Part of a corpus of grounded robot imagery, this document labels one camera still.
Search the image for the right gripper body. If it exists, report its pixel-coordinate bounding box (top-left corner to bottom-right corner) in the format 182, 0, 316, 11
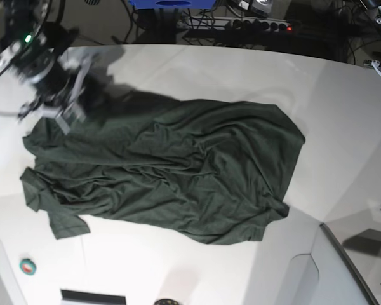
18, 60, 80, 120

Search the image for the dark green t-shirt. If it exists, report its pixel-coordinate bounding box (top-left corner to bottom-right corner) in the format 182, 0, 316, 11
20, 91, 305, 245

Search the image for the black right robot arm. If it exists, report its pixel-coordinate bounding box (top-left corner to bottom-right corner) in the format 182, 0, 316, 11
0, 1, 93, 133

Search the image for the white power strip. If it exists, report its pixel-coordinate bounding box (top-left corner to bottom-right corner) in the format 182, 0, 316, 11
178, 16, 294, 33

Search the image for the green red emergency button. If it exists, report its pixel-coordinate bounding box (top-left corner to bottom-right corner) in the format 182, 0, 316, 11
19, 259, 37, 276

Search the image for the black round knob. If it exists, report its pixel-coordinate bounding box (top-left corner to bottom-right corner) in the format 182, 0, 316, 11
154, 298, 180, 305

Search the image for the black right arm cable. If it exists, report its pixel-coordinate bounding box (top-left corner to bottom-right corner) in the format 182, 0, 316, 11
0, 0, 66, 117

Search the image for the grey monitor frame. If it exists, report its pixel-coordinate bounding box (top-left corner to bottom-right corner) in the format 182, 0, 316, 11
320, 223, 379, 305

